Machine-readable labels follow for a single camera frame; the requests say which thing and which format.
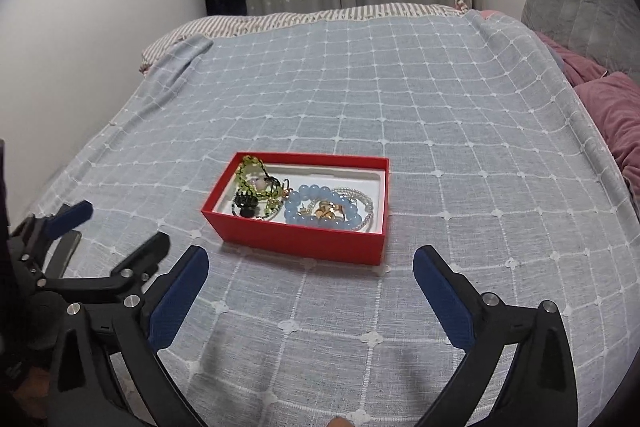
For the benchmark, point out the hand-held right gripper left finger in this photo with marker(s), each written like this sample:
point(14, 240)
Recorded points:
point(177, 302)

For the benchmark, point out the grey pillow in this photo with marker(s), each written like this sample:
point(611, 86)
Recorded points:
point(580, 7)

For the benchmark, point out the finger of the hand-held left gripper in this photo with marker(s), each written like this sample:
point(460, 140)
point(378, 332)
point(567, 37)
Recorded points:
point(150, 252)
point(75, 214)

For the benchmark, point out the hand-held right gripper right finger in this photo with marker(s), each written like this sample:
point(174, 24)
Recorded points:
point(442, 302)

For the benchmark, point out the pink blanket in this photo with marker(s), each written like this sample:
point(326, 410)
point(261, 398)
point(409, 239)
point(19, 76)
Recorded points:
point(615, 107)

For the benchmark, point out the light blue grid blanket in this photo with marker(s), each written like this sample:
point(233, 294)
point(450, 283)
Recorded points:
point(400, 107)

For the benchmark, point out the dark flat slat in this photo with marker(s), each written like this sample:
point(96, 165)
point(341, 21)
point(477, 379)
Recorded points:
point(67, 252)

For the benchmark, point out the striped bed sheet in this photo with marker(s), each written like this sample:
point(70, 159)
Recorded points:
point(225, 27)

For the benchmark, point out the red cardboard box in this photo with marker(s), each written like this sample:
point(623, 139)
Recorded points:
point(300, 244)

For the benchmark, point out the black hair claw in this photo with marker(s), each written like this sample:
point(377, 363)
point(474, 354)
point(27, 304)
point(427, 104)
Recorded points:
point(245, 204)

